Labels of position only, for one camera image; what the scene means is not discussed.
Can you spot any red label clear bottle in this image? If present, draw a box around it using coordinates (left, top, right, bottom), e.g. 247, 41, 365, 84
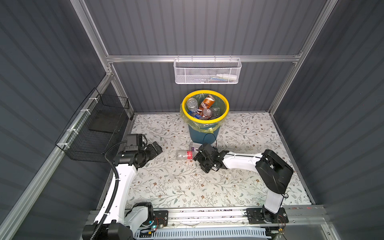
176, 150, 196, 161

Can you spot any pepsi label bottle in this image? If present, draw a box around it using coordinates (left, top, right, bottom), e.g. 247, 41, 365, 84
190, 112, 202, 120

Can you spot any orange juice bottle red label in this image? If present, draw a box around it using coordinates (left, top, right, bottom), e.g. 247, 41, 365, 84
201, 109, 212, 120

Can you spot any clear unlabeled bottle white cap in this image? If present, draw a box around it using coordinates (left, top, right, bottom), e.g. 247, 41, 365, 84
211, 106, 221, 119

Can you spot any blue label clear bottle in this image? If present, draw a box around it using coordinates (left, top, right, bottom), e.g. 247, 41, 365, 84
186, 97, 199, 113

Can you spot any brown coffee bottle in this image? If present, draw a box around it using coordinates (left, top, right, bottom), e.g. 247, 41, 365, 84
198, 95, 216, 112

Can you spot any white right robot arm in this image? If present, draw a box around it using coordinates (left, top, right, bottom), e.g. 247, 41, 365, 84
193, 144, 294, 216

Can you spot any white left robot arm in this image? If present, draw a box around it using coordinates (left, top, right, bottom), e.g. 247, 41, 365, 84
82, 141, 163, 240

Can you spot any teal ribbed waste bin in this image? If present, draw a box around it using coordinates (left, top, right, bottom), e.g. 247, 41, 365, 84
181, 89, 230, 145

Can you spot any yellow bin liner bag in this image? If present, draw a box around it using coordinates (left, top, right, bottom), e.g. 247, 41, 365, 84
180, 90, 230, 133

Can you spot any white spray bottle in basket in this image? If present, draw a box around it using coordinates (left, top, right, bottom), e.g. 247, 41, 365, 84
216, 74, 238, 82

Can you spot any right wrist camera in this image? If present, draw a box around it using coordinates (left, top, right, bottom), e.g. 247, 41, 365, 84
202, 143, 216, 153

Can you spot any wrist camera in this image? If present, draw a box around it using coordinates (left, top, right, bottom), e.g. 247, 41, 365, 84
202, 143, 216, 153
124, 134, 148, 152

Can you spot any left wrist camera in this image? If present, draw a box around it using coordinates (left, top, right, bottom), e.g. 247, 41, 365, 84
124, 134, 148, 152

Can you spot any black wire wall basket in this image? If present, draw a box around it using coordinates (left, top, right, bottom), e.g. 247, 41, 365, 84
56, 90, 131, 163

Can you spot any white wire wall basket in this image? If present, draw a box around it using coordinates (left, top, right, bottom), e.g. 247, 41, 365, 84
173, 58, 242, 85

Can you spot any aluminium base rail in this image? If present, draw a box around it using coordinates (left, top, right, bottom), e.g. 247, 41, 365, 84
134, 205, 334, 240

